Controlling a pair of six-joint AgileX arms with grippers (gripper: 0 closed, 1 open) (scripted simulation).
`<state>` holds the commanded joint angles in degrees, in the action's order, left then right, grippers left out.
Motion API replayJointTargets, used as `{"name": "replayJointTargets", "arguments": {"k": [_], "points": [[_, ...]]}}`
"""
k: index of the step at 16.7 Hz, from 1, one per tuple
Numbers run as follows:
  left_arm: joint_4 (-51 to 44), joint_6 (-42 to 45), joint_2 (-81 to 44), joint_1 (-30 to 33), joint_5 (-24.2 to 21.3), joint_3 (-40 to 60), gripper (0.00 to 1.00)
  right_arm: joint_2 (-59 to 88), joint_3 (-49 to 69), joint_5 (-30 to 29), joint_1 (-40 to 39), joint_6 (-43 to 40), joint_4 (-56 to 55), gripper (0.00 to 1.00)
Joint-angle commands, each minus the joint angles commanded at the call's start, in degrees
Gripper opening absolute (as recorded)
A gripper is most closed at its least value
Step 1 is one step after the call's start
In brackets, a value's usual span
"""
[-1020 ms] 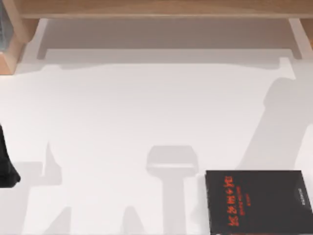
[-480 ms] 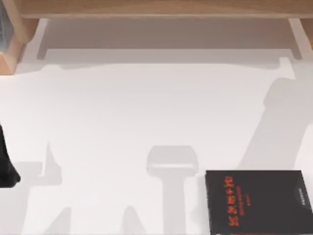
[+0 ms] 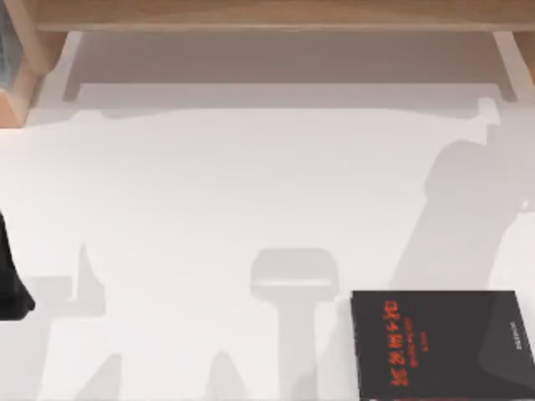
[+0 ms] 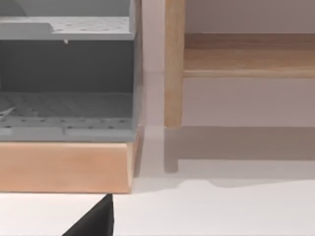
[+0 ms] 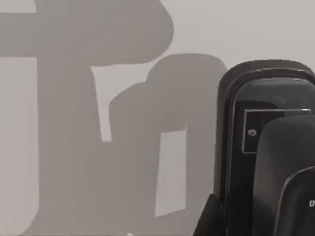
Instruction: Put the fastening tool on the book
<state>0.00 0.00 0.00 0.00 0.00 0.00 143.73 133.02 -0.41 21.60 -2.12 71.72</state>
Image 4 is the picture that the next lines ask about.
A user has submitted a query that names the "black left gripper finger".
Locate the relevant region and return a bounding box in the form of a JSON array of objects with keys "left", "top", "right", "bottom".
[{"left": 61, "top": 193, "right": 115, "bottom": 236}]

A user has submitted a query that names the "pale wooden drawer front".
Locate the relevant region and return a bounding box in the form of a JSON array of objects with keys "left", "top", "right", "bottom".
[{"left": 0, "top": 126, "right": 145, "bottom": 195}]

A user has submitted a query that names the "grey pierced drawer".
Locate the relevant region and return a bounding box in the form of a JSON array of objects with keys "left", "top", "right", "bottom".
[{"left": 0, "top": 0, "right": 143, "bottom": 143}]

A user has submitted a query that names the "open wooden shelf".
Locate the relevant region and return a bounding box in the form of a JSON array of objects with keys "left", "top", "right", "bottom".
[{"left": 164, "top": 0, "right": 315, "bottom": 129}]

